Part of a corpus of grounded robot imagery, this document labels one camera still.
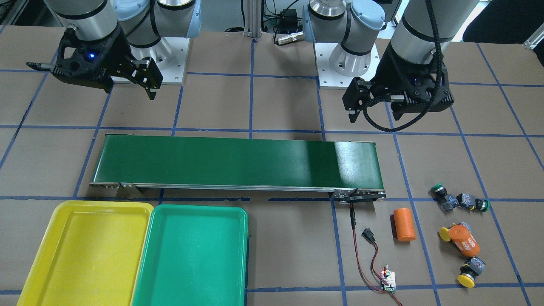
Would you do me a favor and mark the black gripper body by buttons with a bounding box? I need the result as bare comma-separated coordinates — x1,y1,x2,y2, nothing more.
371,44,437,120

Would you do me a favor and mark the black gripper body over trays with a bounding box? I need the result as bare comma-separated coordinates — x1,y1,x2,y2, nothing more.
27,28,136,94

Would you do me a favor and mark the green push button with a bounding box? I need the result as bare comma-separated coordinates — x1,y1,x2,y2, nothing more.
430,183,460,212
456,193,491,212

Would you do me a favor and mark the plain orange cylinder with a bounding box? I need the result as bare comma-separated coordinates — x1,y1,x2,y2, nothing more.
393,208,417,242

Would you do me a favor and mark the yellow push button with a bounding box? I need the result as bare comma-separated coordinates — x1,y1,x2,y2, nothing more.
457,256,486,288
438,222,472,242

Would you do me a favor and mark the orange cylinder marked 4680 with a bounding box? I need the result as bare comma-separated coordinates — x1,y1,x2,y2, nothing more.
449,224,481,257

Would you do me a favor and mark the robot arm by buttons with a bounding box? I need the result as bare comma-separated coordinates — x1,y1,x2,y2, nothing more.
303,0,478,132

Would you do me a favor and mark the robot arm over trays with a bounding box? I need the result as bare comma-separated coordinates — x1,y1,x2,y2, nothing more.
27,0,201,100

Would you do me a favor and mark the green conveyor belt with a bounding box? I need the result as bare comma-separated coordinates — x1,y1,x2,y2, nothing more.
90,134,387,203

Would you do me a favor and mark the silver cylindrical connector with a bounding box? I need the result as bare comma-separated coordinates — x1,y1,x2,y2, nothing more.
274,31,304,46

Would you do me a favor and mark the black power adapter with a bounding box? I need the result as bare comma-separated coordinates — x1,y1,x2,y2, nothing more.
279,8,298,31

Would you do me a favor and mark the small controller circuit board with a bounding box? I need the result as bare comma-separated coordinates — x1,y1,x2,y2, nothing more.
379,265,397,293

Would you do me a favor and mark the yellow plastic tray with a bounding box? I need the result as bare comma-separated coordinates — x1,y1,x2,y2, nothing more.
17,200,153,306

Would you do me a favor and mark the green plastic tray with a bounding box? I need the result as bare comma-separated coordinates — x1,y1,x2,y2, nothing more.
133,204,248,306

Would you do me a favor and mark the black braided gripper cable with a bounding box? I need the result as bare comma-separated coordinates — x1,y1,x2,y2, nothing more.
360,0,445,133

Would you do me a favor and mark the aluminium frame post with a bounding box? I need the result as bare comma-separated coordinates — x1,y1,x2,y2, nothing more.
242,0,263,40

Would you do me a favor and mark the red black power cable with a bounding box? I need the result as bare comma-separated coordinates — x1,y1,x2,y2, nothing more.
349,203,403,306

